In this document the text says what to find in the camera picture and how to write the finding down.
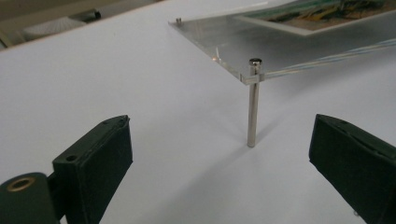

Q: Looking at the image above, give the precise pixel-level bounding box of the colourful photo print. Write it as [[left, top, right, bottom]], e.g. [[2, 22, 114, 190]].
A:
[[233, 0, 396, 37]]

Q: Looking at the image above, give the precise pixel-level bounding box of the dark cylinder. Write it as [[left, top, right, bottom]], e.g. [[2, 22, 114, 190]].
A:
[[78, 8, 102, 22]]

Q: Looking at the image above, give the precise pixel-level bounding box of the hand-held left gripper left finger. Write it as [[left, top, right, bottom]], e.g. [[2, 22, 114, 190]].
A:
[[47, 115, 134, 224]]

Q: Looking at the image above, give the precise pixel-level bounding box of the white ribbed object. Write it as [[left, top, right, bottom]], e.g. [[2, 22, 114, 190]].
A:
[[21, 16, 87, 42]]

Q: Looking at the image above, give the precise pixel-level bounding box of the silver metal frame pin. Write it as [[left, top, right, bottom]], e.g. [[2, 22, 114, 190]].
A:
[[247, 58, 263, 148]]

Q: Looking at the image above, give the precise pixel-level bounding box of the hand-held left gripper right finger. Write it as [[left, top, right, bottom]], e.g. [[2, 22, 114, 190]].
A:
[[308, 113, 396, 224]]

